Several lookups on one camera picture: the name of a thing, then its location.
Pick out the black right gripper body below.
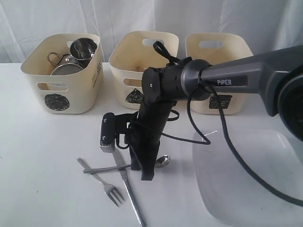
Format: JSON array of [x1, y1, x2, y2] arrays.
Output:
[[130, 100, 177, 158]]

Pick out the stainless steel spoon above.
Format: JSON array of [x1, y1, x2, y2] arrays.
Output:
[[83, 155, 171, 174]]

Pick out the stainless steel fork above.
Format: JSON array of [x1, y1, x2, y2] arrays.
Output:
[[76, 157, 125, 208]]

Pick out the stainless steel knife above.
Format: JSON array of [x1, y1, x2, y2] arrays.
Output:
[[113, 149, 147, 227]]

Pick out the large stainless steel bowl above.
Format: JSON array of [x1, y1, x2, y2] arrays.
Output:
[[50, 63, 83, 76]]

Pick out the small stainless steel cup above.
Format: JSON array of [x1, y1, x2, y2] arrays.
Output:
[[70, 37, 98, 68]]

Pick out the steel mug with handle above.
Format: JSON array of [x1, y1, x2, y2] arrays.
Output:
[[47, 52, 79, 68]]

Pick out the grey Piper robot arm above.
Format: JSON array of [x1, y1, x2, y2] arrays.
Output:
[[130, 45, 303, 181]]

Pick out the cream bin with triangle mark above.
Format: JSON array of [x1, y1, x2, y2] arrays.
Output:
[[109, 31, 179, 109]]

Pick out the white square plate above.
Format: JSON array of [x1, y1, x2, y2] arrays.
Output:
[[192, 130, 303, 227]]

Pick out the cream bin with circle mark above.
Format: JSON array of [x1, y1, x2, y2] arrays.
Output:
[[20, 34, 103, 114]]

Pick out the cream bin with square mark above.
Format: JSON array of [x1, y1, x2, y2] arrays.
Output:
[[185, 33, 253, 115]]

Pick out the white backdrop curtain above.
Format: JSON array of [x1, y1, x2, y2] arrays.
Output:
[[0, 0, 303, 63]]

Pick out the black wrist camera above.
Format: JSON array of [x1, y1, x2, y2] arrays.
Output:
[[99, 113, 116, 153]]

